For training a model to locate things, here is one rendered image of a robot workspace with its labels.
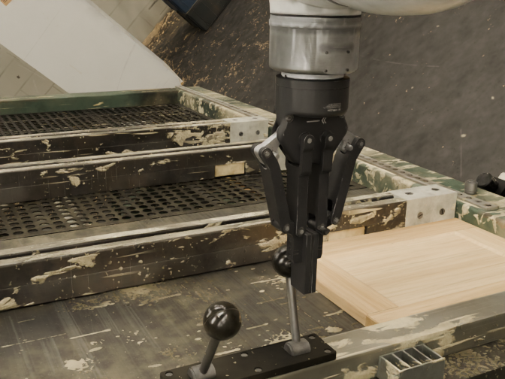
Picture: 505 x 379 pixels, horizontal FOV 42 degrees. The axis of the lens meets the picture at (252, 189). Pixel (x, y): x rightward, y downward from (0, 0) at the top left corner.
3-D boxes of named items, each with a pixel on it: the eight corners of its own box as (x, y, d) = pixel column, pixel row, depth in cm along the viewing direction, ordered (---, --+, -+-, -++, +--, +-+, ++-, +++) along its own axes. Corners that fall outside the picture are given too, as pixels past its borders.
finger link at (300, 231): (316, 134, 67) (304, 134, 66) (309, 238, 70) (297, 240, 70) (297, 126, 70) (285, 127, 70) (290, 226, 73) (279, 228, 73)
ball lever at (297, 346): (320, 359, 76) (309, 243, 75) (291, 366, 75) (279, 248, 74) (303, 351, 80) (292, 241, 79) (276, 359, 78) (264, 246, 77)
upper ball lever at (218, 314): (222, 390, 72) (252, 322, 63) (188, 399, 71) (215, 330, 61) (209, 360, 74) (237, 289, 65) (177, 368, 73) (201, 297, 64)
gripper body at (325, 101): (295, 80, 62) (291, 175, 65) (369, 76, 66) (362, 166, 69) (258, 71, 68) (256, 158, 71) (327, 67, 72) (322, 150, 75)
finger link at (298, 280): (312, 234, 71) (306, 235, 70) (309, 294, 73) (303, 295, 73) (298, 225, 73) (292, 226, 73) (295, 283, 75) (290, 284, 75)
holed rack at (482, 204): (498, 208, 128) (498, 206, 127) (487, 210, 126) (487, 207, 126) (182, 86, 267) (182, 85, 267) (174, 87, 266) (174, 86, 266)
